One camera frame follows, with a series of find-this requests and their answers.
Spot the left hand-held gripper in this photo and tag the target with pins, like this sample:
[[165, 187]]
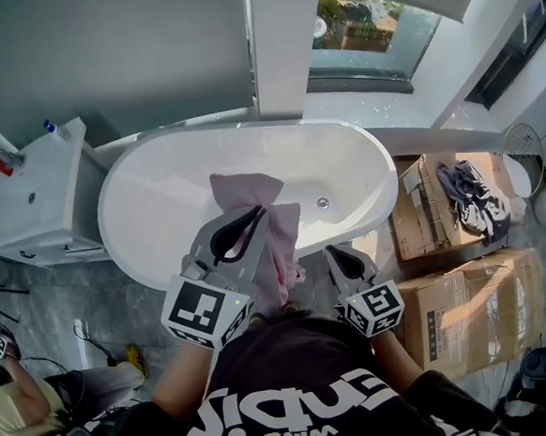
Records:
[[200, 307]]

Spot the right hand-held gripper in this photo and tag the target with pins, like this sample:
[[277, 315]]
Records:
[[374, 305]]

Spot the pink waffle-weave cloth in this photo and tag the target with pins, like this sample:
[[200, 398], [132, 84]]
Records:
[[279, 240]]

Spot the person's right forearm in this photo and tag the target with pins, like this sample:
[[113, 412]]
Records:
[[397, 358]]

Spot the person's left forearm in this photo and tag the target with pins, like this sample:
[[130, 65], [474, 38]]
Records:
[[183, 388]]

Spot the person's right yellow shoe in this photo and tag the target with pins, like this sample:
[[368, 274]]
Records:
[[290, 309]]

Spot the person's yellow shoe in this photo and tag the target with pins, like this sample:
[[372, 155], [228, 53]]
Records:
[[259, 318], [290, 309]]

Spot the person's left yellow shoe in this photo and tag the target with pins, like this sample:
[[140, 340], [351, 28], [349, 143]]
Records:
[[259, 318]]

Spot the small cardboard box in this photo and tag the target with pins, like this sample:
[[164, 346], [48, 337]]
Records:
[[418, 210]]

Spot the white oval bathtub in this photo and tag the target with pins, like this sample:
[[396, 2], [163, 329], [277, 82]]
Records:
[[157, 184]]

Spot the person's black printed shirt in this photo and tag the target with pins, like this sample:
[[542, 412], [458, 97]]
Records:
[[289, 366]]

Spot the large taped cardboard box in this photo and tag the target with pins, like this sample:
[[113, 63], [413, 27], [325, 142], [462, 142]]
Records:
[[474, 319]]

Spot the grey crumpled clothes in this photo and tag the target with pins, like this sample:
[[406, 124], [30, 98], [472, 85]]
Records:
[[478, 196]]

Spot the white vanity cabinet with sink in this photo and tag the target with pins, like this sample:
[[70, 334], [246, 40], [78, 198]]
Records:
[[50, 197]]

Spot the white oval lid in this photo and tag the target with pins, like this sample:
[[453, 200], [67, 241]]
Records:
[[519, 176]]

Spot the white spray bottle blue cap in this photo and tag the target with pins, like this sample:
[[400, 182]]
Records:
[[61, 131]]

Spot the glass window with garden view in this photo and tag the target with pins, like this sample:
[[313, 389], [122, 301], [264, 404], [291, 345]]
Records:
[[373, 58]]

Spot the black equipment pile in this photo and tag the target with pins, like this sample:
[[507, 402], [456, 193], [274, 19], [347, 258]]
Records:
[[543, 365]]

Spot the large grey roller blind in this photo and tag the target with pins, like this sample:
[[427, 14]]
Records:
[[100, 61]]

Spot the chrome faucet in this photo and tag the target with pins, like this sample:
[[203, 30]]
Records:
[[14, 156]]

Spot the red packet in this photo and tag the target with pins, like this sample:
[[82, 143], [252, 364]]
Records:
[[1, 165]]

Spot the black framed window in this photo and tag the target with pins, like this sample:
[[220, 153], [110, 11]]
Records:
[[514, 52]]

